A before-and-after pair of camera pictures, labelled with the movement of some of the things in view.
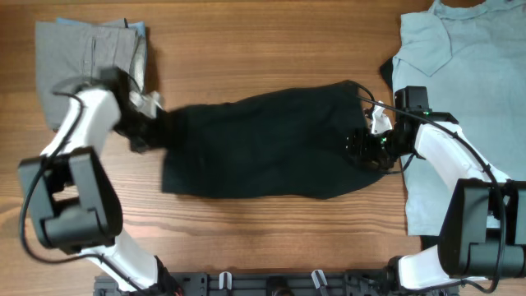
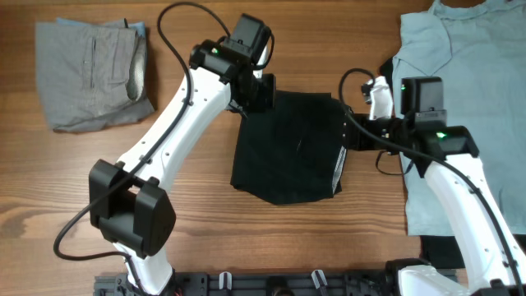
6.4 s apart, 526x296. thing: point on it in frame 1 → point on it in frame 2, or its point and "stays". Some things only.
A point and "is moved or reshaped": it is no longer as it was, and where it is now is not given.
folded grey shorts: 71,55 stays
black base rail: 337,283 stays
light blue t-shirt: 472,56 stays
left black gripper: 162,121 → 268,98
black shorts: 289,143 is moved or reshaped
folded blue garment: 138,25 stays
